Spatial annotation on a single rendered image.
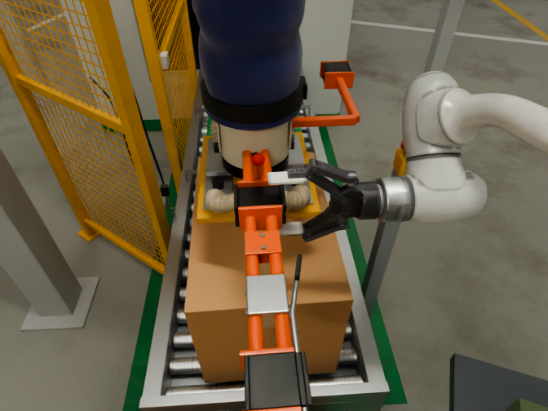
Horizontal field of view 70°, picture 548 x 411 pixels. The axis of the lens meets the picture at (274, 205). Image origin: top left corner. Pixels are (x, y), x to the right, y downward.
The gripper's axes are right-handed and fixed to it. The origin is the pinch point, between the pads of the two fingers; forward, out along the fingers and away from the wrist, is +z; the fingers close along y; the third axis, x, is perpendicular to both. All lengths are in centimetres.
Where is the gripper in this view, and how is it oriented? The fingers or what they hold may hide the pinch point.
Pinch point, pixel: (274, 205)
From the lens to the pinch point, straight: 76.0
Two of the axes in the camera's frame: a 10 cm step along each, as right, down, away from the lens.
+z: -10.0, 0.5, -0.6
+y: 0.0, 7.2, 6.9
